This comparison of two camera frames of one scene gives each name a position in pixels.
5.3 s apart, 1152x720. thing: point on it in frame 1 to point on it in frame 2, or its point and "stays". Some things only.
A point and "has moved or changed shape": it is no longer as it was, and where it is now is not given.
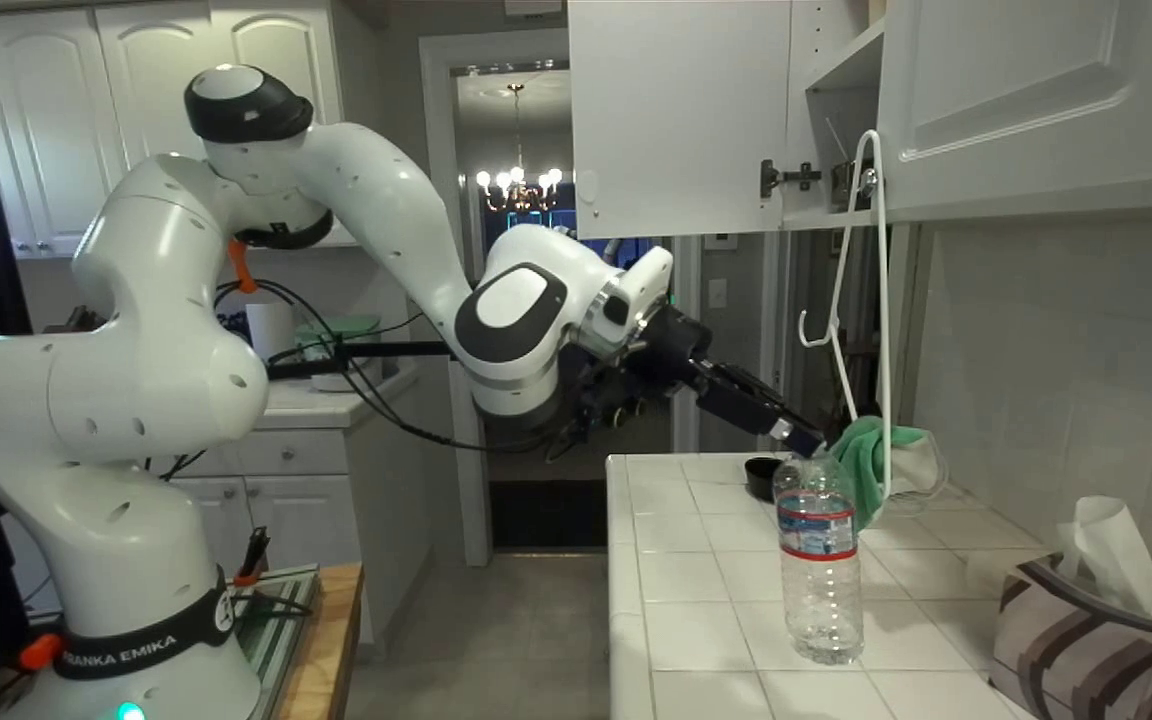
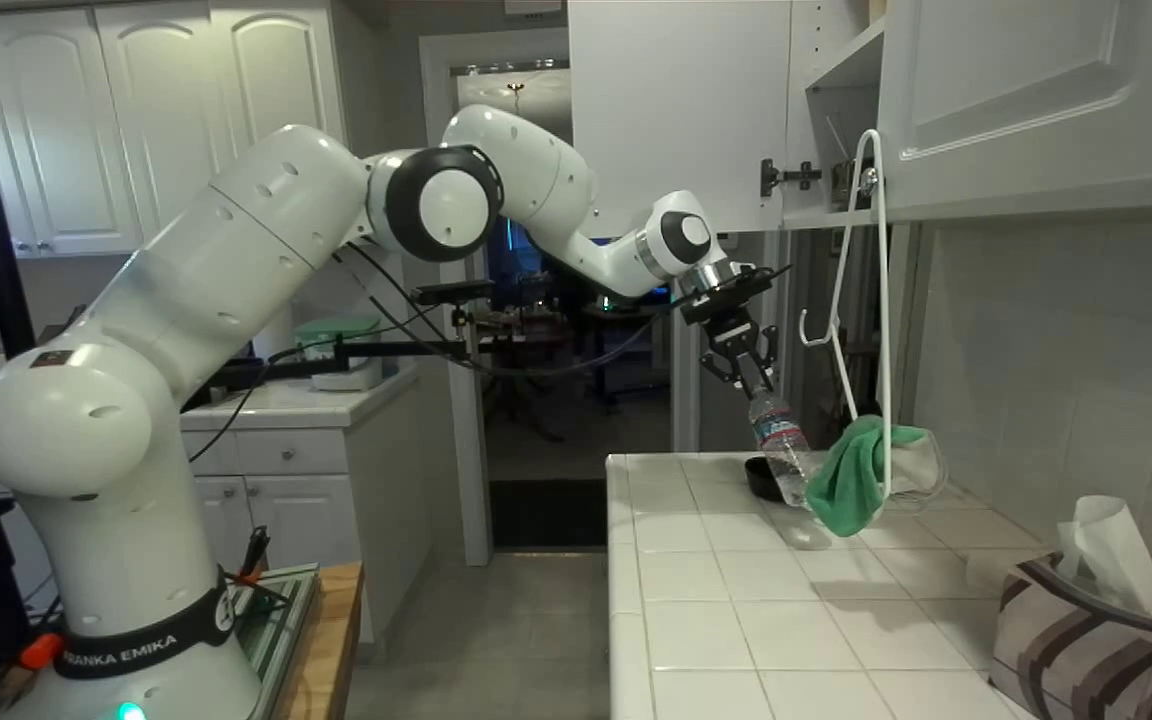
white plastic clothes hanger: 840,272 stays
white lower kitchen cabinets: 334,473 stays
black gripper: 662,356 to 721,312
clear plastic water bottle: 817,531 has moved or changed shape
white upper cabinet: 713,117 stays
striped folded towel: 1064,654 stays
